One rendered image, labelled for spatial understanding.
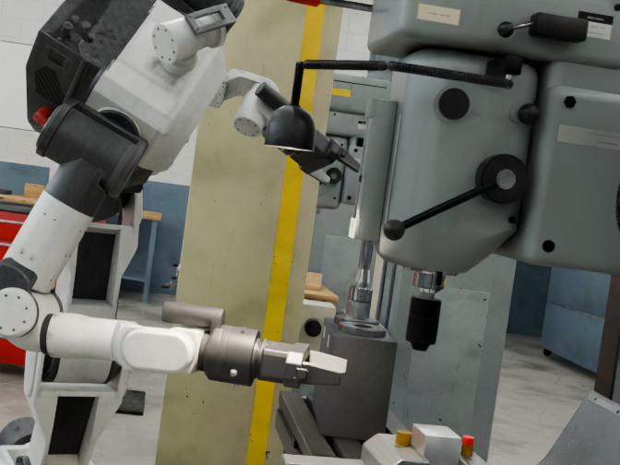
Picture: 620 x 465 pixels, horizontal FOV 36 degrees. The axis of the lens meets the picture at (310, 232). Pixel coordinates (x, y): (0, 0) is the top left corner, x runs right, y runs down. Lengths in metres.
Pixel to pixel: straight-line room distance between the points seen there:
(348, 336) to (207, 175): 1.48
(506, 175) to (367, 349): 0.53
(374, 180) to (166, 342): 0.40
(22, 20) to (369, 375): 9.11
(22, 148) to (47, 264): 8.97
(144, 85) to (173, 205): 8.78
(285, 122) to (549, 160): 0.38
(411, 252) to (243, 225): 1.79
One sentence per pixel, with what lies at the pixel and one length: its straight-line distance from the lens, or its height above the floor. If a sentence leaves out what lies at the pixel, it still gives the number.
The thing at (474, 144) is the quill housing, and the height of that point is 1.50.
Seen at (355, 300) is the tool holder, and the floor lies 1.20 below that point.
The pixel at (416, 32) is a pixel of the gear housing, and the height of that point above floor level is 1.64.
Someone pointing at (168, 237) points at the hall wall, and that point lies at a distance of 10.42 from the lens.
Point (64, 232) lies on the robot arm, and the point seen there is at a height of 1.29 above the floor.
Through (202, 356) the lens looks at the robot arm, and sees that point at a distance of 1.48.
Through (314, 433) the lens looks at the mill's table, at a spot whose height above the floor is 0.96.
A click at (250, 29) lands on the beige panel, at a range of 3.16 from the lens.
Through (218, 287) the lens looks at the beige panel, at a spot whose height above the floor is 1.03.
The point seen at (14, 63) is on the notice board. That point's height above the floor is 2.23.
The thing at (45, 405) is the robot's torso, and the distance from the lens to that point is 2.00.
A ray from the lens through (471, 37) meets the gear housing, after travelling 1.36.
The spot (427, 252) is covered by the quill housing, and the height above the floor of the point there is 1.34.
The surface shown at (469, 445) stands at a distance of 1.36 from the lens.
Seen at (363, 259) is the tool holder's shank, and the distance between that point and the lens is 1.87.
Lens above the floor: 1.41
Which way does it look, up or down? 3 degrees down
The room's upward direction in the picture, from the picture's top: 8 degrees clockwise
